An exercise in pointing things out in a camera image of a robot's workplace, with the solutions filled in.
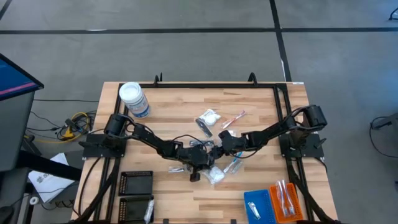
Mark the black power adapter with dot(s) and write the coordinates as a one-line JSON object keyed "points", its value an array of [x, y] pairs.
{"points": [[74, 125]]}

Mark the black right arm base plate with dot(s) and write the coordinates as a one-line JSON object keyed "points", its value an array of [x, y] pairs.
{"points": [[311, 152]]}

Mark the white tape roll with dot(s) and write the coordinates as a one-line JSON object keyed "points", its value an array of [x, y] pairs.
{"points": [[30, 201]]}

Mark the black plastic basket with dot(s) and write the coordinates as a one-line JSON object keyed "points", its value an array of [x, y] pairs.
{"points": [[132, 210], [136, 183]]}

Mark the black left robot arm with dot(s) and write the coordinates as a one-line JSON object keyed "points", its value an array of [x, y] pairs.
{"points": [[149, 138]]}

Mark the bagged pink toothbrush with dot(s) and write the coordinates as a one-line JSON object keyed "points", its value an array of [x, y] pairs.
{"points": [[233, 120]]}

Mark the bagged blue toothbrush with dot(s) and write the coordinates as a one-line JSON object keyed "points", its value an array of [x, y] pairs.
{"points": [[230, 165], [237, 161], [289, 202], [281, 199]]}

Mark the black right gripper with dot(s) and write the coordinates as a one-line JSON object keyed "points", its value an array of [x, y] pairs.
{"points": [[233, 142]]}

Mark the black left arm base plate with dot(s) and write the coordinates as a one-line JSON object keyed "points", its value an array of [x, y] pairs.
{"points": [[93, 153]]}

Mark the white paper sheet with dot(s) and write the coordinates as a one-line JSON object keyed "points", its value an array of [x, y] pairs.
{"points": [[53, 188]]}

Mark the black frame clamp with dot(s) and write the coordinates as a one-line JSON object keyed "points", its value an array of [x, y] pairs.
{"points": [[159, 79], [252, 77]]}

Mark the bagged white cotton pads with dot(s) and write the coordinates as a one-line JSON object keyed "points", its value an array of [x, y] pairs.
{"points": [[214, 175]]}

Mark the white wipes canister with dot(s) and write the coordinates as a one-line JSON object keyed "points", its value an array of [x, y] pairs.
{"points": [[130, 93]]}

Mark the monitor with blue screen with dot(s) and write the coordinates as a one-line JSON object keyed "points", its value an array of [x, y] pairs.
{"points": [[15, 124]]}

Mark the blue plastic basket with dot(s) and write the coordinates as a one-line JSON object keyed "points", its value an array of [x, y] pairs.
{"points": [[264, 199]]}

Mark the bagged white cotton balls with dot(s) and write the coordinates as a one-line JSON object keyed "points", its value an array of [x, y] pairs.
{"points": [[211, 119]]}

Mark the orange plastic basket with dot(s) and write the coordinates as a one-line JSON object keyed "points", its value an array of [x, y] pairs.
{"points": [[298, 202]]}

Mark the bagged silver nail clipper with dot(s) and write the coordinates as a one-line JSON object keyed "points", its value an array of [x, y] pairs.
{"points": [[254, 211], [176, 169]]}

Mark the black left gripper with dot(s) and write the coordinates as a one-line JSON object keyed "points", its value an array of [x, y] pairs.
{"points": [[196, 157]]}

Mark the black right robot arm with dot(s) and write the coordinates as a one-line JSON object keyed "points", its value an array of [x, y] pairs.
{"points": [[273, 132]]}

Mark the black stand bar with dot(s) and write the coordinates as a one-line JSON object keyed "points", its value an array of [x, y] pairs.
{"points": [[53, 168]]}

